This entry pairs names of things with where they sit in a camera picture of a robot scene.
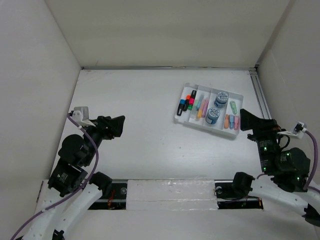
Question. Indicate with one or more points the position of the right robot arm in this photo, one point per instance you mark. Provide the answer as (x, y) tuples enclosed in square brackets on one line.
[(290, 170)]

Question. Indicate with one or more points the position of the green correction tape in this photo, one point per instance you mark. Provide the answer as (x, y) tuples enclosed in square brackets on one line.
[(233, 107)]

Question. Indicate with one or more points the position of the purple cap pastel highlighter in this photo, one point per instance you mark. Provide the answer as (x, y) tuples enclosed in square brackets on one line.
[(204, 111)]

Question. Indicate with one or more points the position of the pink cap black highlighter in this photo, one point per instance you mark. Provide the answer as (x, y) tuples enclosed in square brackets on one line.
[(192, 97)]

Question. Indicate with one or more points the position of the yellow pastel highlighter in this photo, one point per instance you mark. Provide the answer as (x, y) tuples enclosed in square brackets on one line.
[(199, 113)]

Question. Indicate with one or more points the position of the white compartment organizer tray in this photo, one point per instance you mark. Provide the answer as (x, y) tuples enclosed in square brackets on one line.
[(201, 124)]

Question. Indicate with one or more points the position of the blue correction tape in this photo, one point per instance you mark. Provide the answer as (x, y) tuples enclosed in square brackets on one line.
[(231, 119)]

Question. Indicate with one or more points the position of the green cap black highlighter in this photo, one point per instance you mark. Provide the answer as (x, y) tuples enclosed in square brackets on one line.
[(190, 107)]

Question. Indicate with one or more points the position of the orange correction tape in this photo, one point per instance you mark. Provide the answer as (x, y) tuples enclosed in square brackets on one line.
[(226, 122)]

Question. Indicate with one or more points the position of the blue cap pastel highlighter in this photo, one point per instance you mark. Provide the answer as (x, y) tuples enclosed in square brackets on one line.
[(201, 102)]

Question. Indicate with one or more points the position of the aluminium frame rail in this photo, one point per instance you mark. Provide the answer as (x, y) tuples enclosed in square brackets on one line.
[(259, 93)]

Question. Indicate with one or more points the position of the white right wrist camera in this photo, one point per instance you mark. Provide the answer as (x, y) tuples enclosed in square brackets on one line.
[(297, 132)]

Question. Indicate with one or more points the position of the orange cap black highlighter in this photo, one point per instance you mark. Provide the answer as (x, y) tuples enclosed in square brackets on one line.
[(187, 99)]

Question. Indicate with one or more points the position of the blue cap black highlighter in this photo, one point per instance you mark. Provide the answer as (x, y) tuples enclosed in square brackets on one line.
[(181, 107)]

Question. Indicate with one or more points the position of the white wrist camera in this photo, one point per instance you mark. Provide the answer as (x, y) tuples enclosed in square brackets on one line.
[(80, 115), (297, 132)]

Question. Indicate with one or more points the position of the green cap pastel highlighter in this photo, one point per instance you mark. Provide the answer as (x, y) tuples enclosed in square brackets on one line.
[(194, 109)]

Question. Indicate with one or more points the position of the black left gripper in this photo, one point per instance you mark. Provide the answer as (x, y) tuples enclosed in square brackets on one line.
[(110, 127)]

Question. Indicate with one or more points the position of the pink correction tape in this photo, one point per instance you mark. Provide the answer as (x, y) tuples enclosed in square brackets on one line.
[(236, 122)]

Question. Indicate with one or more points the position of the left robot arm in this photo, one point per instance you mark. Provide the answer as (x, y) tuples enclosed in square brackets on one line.
[(74, 185)]

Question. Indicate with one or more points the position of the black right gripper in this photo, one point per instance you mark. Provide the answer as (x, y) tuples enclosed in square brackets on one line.
[(261, 127)]

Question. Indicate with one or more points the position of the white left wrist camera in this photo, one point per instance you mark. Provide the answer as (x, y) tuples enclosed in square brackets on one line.
[(80, 115)]

